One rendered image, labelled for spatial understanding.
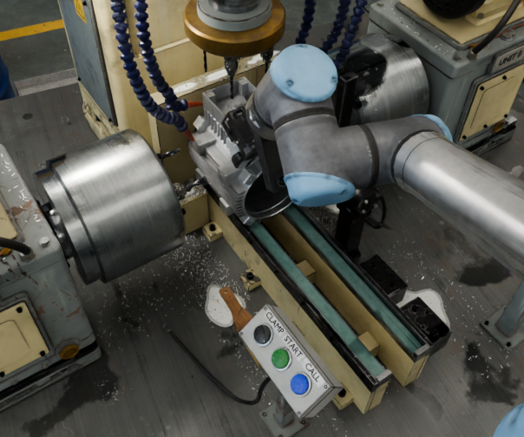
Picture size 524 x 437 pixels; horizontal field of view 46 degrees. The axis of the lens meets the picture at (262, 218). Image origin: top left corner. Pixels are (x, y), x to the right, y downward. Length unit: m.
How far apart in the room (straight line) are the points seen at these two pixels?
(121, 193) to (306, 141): 0.38
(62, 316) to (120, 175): 0.27
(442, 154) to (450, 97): 0.66
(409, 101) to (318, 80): 0.53
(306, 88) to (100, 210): 0.43
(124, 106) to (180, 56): 0.16
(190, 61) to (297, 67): 0.56
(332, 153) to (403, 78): 0.55
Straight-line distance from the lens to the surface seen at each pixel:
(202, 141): 1.25
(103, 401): 1.26
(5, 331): 1.10
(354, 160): 0.84
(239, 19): 1.07
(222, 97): 1.29
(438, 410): 1.27
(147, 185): 1.09
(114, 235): 1.08
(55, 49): 3.52
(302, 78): 0.85
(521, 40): 1.52
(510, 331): 1.37
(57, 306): 1.12
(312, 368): 0.94
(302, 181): 0.83
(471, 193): 0.71
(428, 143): 0.82
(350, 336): 1.17
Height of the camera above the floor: 1.93
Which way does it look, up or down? 50 degrees down
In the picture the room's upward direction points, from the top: 2 degrees clockwise
